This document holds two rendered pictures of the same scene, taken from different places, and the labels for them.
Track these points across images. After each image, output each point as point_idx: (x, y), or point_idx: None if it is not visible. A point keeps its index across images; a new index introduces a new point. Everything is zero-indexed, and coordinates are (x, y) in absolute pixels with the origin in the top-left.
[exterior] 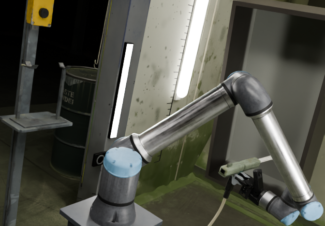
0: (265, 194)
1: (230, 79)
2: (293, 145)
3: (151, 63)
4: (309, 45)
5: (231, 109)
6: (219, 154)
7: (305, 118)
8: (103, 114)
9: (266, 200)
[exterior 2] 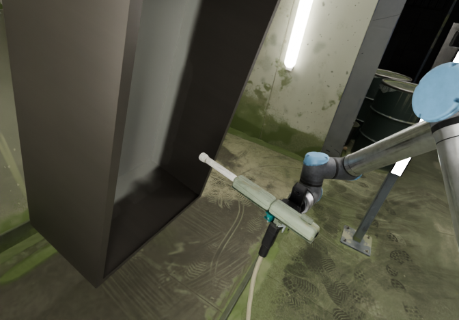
0: (309, 198)
1: None
2: (136, 122)
3: None
4: None
5: (42, 141)
6: (61, 235)
7: (149, 75)
8: None
9: (312, 202)
